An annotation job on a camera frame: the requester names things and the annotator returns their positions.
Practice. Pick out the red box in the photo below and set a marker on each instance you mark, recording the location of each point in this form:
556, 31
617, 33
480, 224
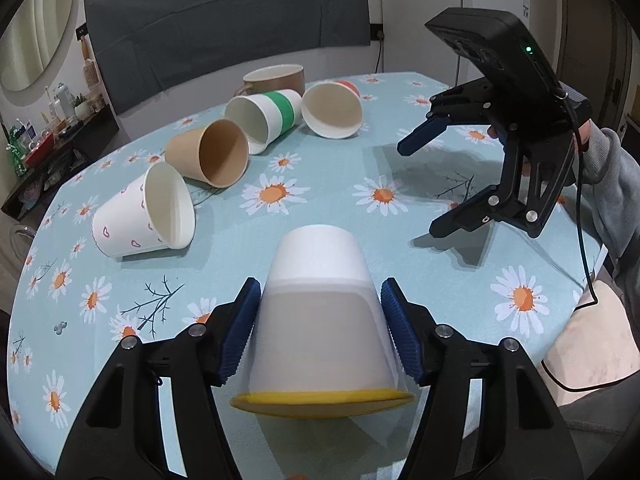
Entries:
37, 149

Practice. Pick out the oval wall mirror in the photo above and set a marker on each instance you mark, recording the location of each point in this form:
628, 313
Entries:
37, 30

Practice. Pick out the brown ceramic mug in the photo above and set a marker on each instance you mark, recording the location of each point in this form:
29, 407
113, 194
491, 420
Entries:
280, 79

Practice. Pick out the small potted plant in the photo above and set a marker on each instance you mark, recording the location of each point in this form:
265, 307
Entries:
81, 107

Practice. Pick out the floral light blue tablecloth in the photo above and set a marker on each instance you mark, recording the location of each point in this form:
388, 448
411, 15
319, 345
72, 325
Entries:
350, 200

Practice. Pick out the clear plastic chair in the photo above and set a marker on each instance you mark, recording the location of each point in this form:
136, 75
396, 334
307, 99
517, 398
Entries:
17, 242

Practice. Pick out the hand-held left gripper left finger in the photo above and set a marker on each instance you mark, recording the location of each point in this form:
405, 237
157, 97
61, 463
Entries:
239, 325

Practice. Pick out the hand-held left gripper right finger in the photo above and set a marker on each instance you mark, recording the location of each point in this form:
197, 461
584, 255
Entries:
400, 325

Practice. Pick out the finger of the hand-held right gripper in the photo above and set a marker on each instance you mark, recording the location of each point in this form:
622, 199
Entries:
462, 217
420, 137

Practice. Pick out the brown paper cup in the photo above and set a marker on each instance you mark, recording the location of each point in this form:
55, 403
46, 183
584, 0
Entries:
210, 152

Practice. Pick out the brown door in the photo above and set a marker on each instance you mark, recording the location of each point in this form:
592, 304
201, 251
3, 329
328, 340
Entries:
595, 50

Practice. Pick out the pale pink cushion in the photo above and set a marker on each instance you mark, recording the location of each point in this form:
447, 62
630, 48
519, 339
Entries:
600, 345

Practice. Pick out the wall outlet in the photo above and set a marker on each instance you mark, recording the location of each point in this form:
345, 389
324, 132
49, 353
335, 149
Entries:
377, 33

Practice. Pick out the hanging wooden brush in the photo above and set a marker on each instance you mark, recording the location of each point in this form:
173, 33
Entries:
90, 70

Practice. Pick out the dark grey wall cloth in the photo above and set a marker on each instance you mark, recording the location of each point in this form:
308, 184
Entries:
225, 15

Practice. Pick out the person's right forearm grey sleeve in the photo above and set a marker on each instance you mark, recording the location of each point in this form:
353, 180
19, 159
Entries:
612, 185

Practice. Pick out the white cup with red base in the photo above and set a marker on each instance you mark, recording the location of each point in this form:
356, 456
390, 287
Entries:
332, 110

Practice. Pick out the dark side cabinet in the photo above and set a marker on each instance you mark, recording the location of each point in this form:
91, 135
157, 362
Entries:
60, 155

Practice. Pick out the white cup with green band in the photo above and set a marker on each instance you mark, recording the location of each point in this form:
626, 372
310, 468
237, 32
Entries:
265, 117

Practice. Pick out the white cup with pink hearts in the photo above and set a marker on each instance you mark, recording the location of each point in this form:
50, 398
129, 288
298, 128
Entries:
130, 220

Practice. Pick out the green bottle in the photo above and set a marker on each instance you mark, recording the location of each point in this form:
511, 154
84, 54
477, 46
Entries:
16, 155

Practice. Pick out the person's right hand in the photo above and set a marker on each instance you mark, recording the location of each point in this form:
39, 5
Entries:
493, 133

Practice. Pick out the white cup with yellow rim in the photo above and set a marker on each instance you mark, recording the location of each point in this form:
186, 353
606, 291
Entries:
315, 320

